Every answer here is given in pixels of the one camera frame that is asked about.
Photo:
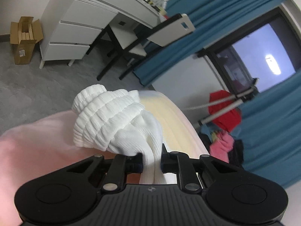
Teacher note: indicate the white sock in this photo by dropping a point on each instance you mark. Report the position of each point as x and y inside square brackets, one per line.
[112, 122]

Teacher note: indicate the blue curtain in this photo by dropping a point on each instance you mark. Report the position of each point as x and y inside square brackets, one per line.
[270, 134]
[207, 9]

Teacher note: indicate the black garment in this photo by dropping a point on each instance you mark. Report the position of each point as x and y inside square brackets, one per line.
[237, 153]

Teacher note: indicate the cardboard box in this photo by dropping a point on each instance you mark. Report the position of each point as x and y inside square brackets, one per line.
[23, 47]

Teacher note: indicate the dark framed window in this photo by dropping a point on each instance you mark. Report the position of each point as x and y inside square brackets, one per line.
[249, 58]

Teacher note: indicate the pink garment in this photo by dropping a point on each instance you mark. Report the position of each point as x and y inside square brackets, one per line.
[221, 146]

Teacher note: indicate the pastel rainbow bed blanket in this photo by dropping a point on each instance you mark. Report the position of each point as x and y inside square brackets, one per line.
[35, 146]

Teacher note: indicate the red garment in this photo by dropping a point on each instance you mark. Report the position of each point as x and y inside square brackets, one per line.
[225, 120]

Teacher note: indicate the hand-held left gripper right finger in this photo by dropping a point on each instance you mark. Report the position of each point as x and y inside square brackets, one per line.
[165, 163]

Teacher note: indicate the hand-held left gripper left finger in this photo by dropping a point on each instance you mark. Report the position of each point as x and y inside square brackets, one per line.
[134, 163]

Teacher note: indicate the white drawer desk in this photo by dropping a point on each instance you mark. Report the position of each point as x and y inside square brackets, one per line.
[73, 28]

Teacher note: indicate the white and black chair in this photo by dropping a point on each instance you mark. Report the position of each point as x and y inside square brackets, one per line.
[164, 30]

